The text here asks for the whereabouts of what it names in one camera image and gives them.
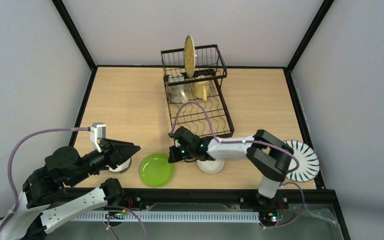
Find green plate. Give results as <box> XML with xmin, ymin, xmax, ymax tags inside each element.
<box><xmin>139</xmin><ymin>153</ymin><xmax>175</xmax><ymax>188</ymax></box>

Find black wire dish rack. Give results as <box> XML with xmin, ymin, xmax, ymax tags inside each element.
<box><xmin>160</xmin><ymin>44</ymin><xmax>235</xmax><ymax>138</ymax></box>

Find clear glass cup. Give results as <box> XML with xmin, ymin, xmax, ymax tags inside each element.
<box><xmin>167</xmin><ymin>73</ymin><xmax>188</xmax><ymax>104</ymax></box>

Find yellow mug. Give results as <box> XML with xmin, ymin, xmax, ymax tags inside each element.
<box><xmin>193</xmin><ymin>80</ymin><xmax>211</xmax><ymax>102</ymax></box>

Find round bamboo tray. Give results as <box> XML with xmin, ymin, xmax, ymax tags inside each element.
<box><xmin>183</xmin><ymin>35</ymin><xmax>196</xmax><ymax>78</ymax></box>

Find blue striped white plate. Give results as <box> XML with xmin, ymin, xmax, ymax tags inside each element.
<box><xmin>284</xmin><ymin>139</ymin><xmax>320</xmax><ymax>183</ymax></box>

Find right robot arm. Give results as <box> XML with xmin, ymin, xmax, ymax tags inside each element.
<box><xmin>168</xmin><ymin>126</ymin><xmax>300</xmax><ymax>199</ymax></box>

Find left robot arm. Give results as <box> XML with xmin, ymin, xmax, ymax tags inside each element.
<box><xmin>0</xmin><ymin>138</ymin><xmax>141</xmax><ymax>240</ymax></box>

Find white bowl dark rim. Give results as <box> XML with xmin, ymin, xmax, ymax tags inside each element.
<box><xmin>108</xmin><ymin>158</ymin><xmax>132</xmax><ymax>173</ymax></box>

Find white ceramic bowl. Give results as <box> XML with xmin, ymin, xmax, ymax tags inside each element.
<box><xmin>197</xmin><ymin>159</ymin><xmax>225</xmax><ymax>174</ymax></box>

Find left circuit board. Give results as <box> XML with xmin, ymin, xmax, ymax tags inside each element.
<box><xmin>105</xmin><ymin>209</ymin><xmax>129</xmax><ymax>221</ymax></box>

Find circuit board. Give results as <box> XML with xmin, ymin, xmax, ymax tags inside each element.
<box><xmin>259</xmin><ymin>212</ymin><xmax>284</xmax><ymax>224</ymax></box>
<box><xmin>105</xmin><ymin>209</ymin><xmax>129</xmax><ymax>221</ymax></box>

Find right circuit board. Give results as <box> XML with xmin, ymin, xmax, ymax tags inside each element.
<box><xmin>259</xmin><ymin>212</ymin><xmax>284</xmax><ymax>224</ymax></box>

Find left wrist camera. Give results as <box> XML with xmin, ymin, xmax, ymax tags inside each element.
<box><xmin>89</xmin><ymin>122</ymin><xmax>107</xmax><ymax>153</ymax></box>

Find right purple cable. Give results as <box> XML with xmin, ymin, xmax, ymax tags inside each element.
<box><xmin>170</xmin><ymin>101</ymin><xmax>307</xmax><ymax>230</ymax></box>

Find purple cable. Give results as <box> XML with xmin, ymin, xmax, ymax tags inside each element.
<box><xmin>0</xmin><ymin>127</ymin><xmax>150</xmax><ymax>240</ymax></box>
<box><xmin>170</xmin><ymin>101</ymin><xmax>307</xmax><ymax>230</ymax></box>

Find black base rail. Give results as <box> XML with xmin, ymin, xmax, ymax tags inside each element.
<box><xmin>62</xmin><ymin>188</ymin><xmax>337</xmax><ymax>210</ymax></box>

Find white slotted cable duct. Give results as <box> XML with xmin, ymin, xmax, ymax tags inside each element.
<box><xmin>73</xmin><ymin>210</ymin><xmax>260</xmax><ymax>223</ymax></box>

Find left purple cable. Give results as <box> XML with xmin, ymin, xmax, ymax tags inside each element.
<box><xmin>0</xmin><ymin>127</ymin><xmax>150</xmax><ymax>240</ymax></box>

